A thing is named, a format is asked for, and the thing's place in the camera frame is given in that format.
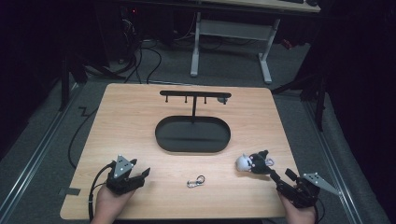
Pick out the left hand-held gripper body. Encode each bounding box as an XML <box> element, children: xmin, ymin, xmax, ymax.
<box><xmin>106</xmin><ymin>154</ymin><xmax>146</xmax><ymax>196</ymax></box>

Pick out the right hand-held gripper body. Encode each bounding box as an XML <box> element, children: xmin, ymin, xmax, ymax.
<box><xmin>275</xmin><ymin>173</ymin><xmax>342</xmax><ymax>209</ymax></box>

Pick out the black white plush toy keychain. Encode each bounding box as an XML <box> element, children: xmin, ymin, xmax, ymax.
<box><xmin>235</xmin><ymin>149</ymin><xmax>276</xmax><ymax>175</ymax></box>

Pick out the silver carabiner keyring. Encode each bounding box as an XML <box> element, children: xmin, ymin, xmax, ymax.
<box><xmin>186</xmin><ymin>175</ymin><xmax>206</xmax><ymax>189</ymax></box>

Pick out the black hook stand with tray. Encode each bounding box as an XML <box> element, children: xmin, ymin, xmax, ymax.
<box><xmin>154</xmin><ymin>90</ymin><xmax>233</xmax><ymax>154</ymax></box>

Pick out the person's right hand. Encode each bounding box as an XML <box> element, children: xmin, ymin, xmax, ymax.
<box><xmin>278</xmin><ymin>192</ymin><xmax>317</xmax><ymax>224</ymax></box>

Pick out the person's left hand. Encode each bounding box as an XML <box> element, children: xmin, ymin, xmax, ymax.
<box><xmin>92</xmin><ymin>186</ymin><xmax>135</xmax><ymax>224</ymax></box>

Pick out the grey tape piece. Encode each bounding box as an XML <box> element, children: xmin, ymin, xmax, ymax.
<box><xmin>59</xmin><ymin>187</ymin><xmax>81</xmax><ymax>197</ymax></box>

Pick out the black metal stand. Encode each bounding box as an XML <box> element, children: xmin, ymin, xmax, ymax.
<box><xmin>59</xmin><ymin>55</ymin><xmax>90</xmax><ymax>113</ymax></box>
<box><xmin>270</xmin><ymin>71</ymin><xmax>329</xmax><ymax>133</ymax></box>

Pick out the dark computer tower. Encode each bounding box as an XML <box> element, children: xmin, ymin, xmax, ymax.
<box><xmin>120</xmin><ymin>6</ymin><xmax>142</xmax><ymax>63</ymax></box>

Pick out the white-framed desk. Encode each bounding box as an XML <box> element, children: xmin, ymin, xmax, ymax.
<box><xmin>190</xmin><ymin>0</ymin><xmax>321</xmax><ymax>85</ymax></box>

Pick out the right hand-held gripper cable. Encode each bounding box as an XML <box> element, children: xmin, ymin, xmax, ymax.
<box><xmin>313</xmin><ymin>199</ymin><xmax>326</xmax><ymax>224</ymax></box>

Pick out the hand-held gripper cable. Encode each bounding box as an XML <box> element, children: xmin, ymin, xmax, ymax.
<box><xmin>88</xmin><ymin>161</ymin><xmax>116</xmax><ymax>222</ymax></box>
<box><xmin>313</xmin><ymin>199</ymin><xmax>326</xmax><ymax>224</ymax></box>

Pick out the metal floor rail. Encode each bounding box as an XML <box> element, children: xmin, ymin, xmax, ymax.
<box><xmin>303</xmin><ymin>99</ymin><xmax>363</xmax><ymax>224</ymax></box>
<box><xmin>0</xmin><ymin>82</ymin><xmax>82</xmax><ymax>224</ymax></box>

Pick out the left hand-held gripper cable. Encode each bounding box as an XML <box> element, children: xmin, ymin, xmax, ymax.
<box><xmin>88</xmin><ymin>161</ymin><xmax>116</xmax><ymax>222</ymax></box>

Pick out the black floor cable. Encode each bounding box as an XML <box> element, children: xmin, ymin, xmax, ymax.
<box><xmin>67</xmin><ymin>106</ymin><xmax>99</xmax><ymax>171</ymax></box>

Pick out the bundle of black cables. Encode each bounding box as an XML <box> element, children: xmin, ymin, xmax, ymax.
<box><xmin>122</xmin><ymin>38</ymin><xmax>163</xmax><ymax>85</ymax></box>

